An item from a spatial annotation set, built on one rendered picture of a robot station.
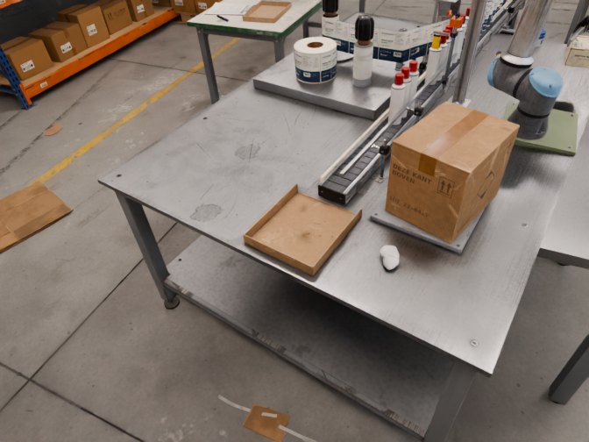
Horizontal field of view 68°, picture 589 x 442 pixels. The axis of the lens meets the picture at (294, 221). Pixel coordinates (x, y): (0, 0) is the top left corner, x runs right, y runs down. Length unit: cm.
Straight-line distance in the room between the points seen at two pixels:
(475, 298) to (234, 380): 118
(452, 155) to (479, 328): 46
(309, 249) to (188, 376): 102
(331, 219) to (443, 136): 43
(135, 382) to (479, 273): 154
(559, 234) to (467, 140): 44
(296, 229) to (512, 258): 65
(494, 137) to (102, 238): 227
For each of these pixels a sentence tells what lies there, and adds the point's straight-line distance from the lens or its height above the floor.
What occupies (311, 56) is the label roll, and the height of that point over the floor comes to 101.
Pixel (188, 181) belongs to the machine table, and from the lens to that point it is 171.
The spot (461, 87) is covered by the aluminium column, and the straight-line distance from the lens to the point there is 212.
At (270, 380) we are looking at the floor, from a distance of 206.
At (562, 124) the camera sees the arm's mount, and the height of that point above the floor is 86.
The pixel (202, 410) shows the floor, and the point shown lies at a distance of 205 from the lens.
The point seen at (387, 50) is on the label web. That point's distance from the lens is 228.
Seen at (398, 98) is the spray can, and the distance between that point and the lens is 178.
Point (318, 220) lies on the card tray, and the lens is 145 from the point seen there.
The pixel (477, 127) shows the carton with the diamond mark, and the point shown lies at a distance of 141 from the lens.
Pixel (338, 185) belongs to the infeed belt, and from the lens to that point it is 151.
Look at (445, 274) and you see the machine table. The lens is 134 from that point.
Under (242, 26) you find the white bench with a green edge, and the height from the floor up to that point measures 80.
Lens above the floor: 182
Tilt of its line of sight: 43 degrees down
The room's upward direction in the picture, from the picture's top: 5 degrees counter-clockwise
